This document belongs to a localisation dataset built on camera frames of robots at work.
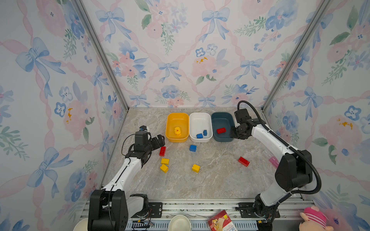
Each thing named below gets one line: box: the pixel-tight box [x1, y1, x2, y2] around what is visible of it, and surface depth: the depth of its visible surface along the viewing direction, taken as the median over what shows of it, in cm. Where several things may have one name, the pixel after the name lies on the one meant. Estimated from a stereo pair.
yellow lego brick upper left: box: [160, 157, 170, 166], surface depth 92 cm
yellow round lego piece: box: [174, 126, 182, 137], surface depth 105 cm
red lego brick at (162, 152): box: [158, 146, 167, 157], surface depth 96 cm
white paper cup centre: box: [168, 214, 192, 231], surface depth 72 cm
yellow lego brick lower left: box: [159, 163, 169, 174], surface depth 88 cm
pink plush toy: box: [298, 205, 334, 231], surface depth 68 cm
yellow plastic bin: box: [165, 112, 190, 143], surface depth 106 cm
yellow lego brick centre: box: [191, 163, 201, 173], surface depth 89 cm
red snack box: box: [207, 209, 238, 231], surface depth 69 cm
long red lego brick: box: [237, 156, 251, 167], surface depth 91 cm
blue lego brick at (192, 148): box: [189, 144, 198, 153], surface depth 99 cm
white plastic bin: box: [188, 112, 213, 143], surface depth 109 cm
